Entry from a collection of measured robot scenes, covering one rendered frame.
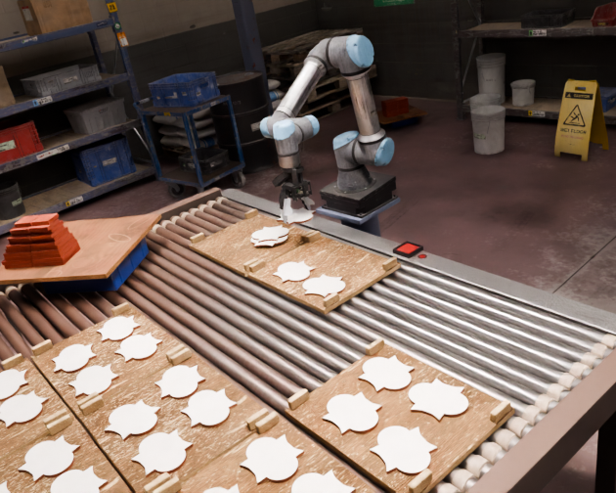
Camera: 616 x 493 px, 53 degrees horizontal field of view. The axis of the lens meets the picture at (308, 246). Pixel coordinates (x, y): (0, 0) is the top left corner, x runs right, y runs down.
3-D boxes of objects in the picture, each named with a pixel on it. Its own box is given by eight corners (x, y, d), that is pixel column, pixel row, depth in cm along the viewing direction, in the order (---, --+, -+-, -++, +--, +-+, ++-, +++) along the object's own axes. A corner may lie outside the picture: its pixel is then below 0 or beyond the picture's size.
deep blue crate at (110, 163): (122, 164, 662) (111, 131, 646) (138, 171, 632) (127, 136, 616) (77, 180, 636) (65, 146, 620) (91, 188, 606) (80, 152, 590)
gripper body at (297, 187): (296, 203, 216) (290, 171, 211) (282, 199, 223) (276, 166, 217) (313, 196, 220) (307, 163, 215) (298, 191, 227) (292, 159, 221)
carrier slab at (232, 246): (259, 216, 268) (258, 212, 268) (319, 239, 238) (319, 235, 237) (189, 247, 250) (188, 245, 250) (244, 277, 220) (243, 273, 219)
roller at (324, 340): (141, 240, 278) (138, 230, 276) (529, 453, 135) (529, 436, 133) (131, 244, 276) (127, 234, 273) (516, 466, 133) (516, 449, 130)
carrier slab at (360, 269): (321, 239, 238) (320, 235, 237) (401, 267, 208) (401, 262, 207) (247, 277, 219) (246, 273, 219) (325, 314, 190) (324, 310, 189)
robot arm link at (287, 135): (299, 118, 210) (284, 126, 205) (305, 150, 215) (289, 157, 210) (283, 117, 215) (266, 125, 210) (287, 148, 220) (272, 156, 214)
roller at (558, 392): (179, 223, 289) (176, 213, 286) (578, 404, 145) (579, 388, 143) (170, 227, 286) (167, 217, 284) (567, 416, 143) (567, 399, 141)
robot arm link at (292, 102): (312, 31, 243) (252, 124, 225) (334, 29, 236) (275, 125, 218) (325, 54, 251) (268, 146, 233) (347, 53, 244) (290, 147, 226)
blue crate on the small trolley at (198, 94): (181, 96, 575) (175, 72, 566) (222, 95, 549) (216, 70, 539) (153, 108, 547) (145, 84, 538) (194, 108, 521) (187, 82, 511)
